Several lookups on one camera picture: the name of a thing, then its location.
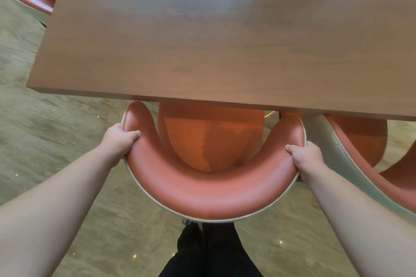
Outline person's right hand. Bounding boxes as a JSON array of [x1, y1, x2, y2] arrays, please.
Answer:
[[285, 141, 326, 183]]

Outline person's left forearm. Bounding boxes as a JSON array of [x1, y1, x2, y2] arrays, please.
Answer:
[[0, 147, 121, 277]]

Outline person's right forearm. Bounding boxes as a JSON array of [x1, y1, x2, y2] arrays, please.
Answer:
[[299, 168, 416, 277]]

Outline person's left hand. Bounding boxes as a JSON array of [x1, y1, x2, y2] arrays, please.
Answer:
[[100, 123, 141, 169]]

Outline wooden table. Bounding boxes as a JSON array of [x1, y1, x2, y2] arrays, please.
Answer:
[[27, 0, 416, 121]]

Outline person's black trousers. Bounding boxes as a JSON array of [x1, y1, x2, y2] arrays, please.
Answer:
[[158, 222, 264, 277]]

